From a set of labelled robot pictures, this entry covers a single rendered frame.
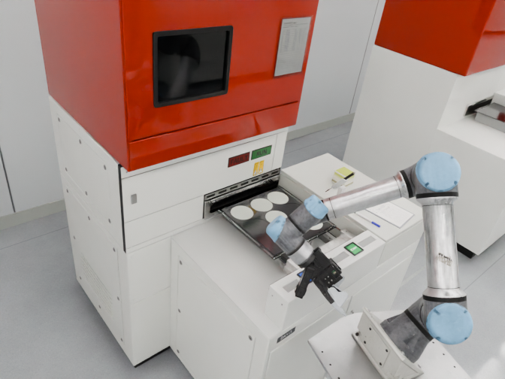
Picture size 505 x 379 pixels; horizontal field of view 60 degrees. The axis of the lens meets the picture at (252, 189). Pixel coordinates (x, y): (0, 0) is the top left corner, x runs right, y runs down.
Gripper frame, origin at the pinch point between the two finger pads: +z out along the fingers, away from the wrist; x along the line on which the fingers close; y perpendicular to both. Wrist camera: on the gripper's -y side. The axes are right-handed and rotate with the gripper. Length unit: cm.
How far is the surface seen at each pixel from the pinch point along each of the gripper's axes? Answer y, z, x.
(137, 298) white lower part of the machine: -76, -43, 36
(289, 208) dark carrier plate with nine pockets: -4, -25, 60
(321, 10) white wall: 91, -101, 290
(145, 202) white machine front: -35, -69, 23
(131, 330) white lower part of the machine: -92, -34, 40
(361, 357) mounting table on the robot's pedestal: -8.1, 18.6, 1.5
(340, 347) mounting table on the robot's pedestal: -11.9, 12.3, 3.6
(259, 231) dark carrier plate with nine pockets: -16, -29, 41
